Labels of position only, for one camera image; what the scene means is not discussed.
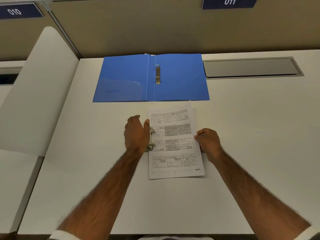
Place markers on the metal hole punch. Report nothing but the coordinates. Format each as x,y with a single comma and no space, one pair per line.
151,137

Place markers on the beige partition panel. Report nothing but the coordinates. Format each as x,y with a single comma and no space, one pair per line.
15,39
175,27

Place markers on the blue number sign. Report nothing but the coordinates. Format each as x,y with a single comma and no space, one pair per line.
230,2
17,11

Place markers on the printed paper sheets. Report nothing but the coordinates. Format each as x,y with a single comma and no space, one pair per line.
175,147

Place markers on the person's right fingers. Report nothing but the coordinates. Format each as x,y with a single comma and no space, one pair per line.
201,136

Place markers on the person's left hand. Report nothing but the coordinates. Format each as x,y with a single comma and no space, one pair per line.
136,136

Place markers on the white left shirt sleeve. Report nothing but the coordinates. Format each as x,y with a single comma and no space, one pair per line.
66,235

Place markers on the person's right hand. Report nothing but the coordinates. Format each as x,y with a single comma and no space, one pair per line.
210,144

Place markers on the person's right forearm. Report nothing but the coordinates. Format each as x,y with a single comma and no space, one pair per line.
252,197

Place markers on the person's left forearm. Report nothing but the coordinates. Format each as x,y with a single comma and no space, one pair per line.
105,197

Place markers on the white desk divider panel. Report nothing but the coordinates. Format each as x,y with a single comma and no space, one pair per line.
37,97

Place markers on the person's left thumb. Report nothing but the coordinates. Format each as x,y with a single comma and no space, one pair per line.
147,126

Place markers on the grey partition post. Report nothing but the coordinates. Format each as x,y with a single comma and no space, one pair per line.
62,29

